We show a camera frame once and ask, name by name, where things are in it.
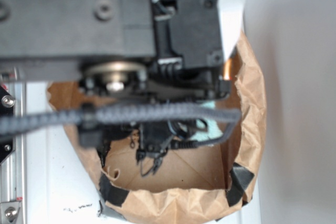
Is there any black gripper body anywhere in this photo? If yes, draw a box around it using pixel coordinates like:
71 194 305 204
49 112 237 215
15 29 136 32
80 0 233 176

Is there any light blue cloth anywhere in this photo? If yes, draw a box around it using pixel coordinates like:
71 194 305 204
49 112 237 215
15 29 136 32
191 101 223 142

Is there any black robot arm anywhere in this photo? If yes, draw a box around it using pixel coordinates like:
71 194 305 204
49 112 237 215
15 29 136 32
1 0 240 174

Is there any brown paper bag box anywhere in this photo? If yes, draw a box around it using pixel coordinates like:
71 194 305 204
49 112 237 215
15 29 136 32
64 34 267 223

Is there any black mounting plate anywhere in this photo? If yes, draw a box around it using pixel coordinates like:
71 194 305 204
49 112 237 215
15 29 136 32
1 84 15 164

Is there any grey braided cable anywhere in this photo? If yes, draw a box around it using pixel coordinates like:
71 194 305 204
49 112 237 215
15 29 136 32
0 103 242 151

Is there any aluminium frame rail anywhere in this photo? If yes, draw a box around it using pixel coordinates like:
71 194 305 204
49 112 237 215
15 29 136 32
1 68 27 223

